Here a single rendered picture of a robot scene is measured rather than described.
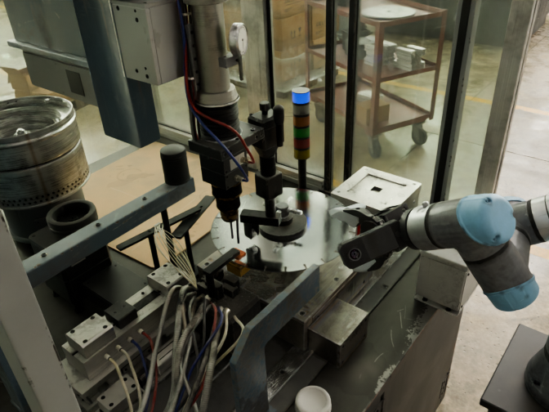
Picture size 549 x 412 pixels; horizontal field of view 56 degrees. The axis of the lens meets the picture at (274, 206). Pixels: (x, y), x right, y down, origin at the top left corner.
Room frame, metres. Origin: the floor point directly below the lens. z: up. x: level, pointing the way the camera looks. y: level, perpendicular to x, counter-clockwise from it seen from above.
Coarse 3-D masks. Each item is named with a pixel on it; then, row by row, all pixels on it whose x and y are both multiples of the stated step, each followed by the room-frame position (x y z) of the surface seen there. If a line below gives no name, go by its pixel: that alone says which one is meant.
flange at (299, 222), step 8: (288, 216) 0.96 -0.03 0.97; (296, 216) 0.98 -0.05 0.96; (304, 216) 0.98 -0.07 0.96; (280, 224) 0.94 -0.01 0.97; (288, 224) 0.94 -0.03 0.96; (296, 224) 0.94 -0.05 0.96; (304, 224) 0.94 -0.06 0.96; (264, 232) 0.93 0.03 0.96; (272, 232) 0.92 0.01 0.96; (280, 232) 0.92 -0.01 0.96; (288, 232) 0.92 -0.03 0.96; (296, 232) 0.91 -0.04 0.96
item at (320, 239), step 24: (288, 192) 1.10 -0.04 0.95; (216, 216) 1.01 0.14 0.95; (312, 216) 0.99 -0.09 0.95; (216, 240) 0.91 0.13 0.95; (240, 240) 0.91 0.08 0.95; (264, 240) 0.90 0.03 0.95; (288, 240) 0.90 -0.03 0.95; (312, 240) 0.89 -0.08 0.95; (336, 240) 0.89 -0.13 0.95; (240, 264) 0.83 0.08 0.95; (264, 264) 0.82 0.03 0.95; (288, 264) 0.82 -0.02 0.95
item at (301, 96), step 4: (296, 88) 1.27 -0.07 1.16; (300, 88) 1.27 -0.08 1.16; (304, 88) 1.27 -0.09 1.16; (308, 88) 1.27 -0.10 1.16; (292, 92) 1.25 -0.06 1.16; (296, 92) 1.24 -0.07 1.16; (300, 92) 1.24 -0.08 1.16; (304, 92) 1.24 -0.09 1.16; (308, 92) 1.24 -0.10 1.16; (292, 96) 1.25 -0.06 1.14; (296, 96) 1.24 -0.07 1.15; (300, 96) 1.24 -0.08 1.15; (304, 96) 1.24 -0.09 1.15; (308, 96) 1.25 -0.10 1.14; (292, 100) 1.25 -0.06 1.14; (296, 100) 1.24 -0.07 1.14; (300, 100) 1.24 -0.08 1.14; (304, 100) 1.24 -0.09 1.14; (308, 100) 1.24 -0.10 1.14; (300, 104) 1.24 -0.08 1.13; (304, 104) 1.24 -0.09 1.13
